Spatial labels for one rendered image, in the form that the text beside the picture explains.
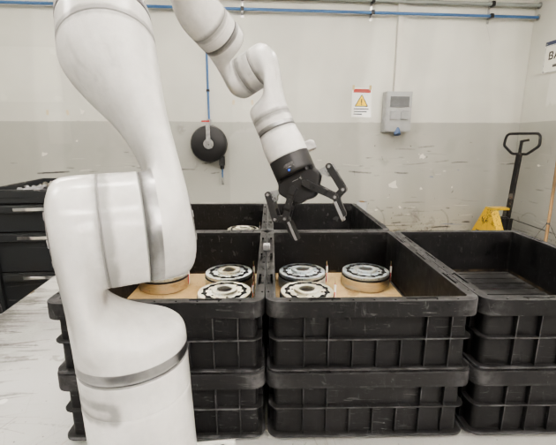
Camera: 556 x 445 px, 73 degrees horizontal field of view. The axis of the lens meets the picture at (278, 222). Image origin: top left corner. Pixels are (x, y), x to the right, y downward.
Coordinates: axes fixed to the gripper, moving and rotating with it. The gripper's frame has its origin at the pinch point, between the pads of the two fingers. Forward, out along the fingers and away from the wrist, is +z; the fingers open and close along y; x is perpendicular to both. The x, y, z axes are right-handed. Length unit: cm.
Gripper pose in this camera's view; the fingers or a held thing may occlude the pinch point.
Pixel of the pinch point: (319, 227)
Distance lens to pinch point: 69.0
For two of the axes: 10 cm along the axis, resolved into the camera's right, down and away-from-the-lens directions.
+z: 4.0, 9.2, 0.0
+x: 2.8, -1.2, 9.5
